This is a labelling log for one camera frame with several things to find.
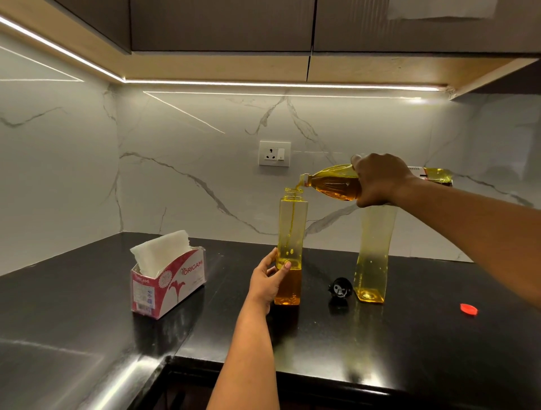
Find dark upper cabinet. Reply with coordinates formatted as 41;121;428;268
0;0;541;100

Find person's left forearm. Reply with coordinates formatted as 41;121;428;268
206;296;280;410

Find LED light strip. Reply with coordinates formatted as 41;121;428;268
0;15;444;92

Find square yellow bottle with oil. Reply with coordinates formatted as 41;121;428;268
274;188;309;306

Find person's left hand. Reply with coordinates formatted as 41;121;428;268
246;248;292;315

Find empty square yellow bottle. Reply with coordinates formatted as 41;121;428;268
353;204;398;304

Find clear oil bottle with label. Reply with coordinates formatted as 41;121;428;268
300;163;453;202

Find white paper tissues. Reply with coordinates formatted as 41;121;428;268
130;230;192;278

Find white wall socket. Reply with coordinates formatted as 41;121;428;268
259;141;291;167

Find person's right hand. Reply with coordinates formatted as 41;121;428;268
350;153;418;208

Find person's right forearm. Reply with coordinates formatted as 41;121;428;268
393;175;541;311

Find red and white tissue box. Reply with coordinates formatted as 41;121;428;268
130;247;207;320

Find black bottle cap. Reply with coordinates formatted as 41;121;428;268
328;277;353;299

